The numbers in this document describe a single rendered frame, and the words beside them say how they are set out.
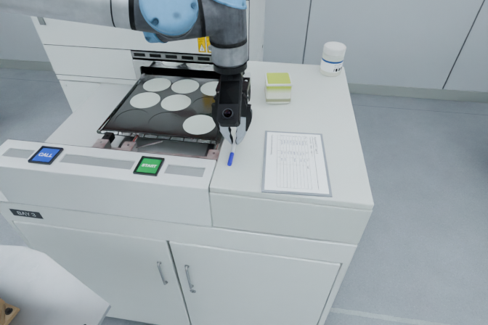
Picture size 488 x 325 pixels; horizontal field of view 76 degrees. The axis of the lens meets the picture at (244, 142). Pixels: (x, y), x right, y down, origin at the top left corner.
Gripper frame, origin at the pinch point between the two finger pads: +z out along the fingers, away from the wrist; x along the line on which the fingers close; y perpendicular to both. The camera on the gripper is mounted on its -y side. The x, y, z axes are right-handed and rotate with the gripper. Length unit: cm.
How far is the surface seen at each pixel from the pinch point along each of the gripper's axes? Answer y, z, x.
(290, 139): 4.3, 1.9, -13.8
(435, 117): 167, 102, -132
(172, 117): 19.0, 7.2, 23.1
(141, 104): 24.3, 6.6, 35.3
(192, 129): 13.6, 7.5, 15.4
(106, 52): 49, 0, 58
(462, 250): 45, 102, -107
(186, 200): -13.8, 6.7, 9.2
